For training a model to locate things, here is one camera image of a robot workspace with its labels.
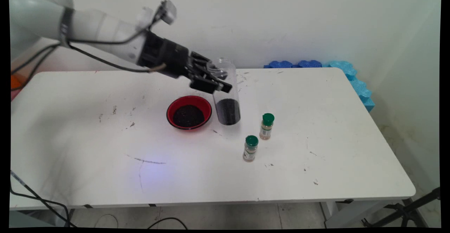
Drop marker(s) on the red bowl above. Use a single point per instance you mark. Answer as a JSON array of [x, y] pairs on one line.
[[208, 109]]

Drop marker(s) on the clear plastic jar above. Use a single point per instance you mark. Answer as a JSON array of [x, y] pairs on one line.
[[228, 64]]

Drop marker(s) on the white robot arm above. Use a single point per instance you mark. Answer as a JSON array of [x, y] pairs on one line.
[[98, 27]]

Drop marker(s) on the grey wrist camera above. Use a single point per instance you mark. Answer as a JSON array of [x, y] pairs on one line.
[[168, 11]]

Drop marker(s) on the light blue foam strip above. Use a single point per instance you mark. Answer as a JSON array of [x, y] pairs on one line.
[[358, 85]]

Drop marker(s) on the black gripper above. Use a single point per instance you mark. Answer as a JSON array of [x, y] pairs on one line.
[[165, 55]]

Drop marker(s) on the black tripod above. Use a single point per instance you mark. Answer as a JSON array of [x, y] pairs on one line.
[[407, 212]]

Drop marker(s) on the dark blue foam piece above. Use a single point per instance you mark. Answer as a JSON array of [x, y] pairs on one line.
[[280, 64], [310, 64]]

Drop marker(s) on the green-lidded spice bottle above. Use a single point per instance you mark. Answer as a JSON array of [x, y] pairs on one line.
[[267, 125], [250, 150]]

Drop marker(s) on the orange box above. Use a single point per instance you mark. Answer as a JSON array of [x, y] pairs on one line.
[[15, 82]]

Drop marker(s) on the black seeds heap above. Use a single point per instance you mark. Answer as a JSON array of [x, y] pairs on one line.
[[228, 111], [188, 116]]

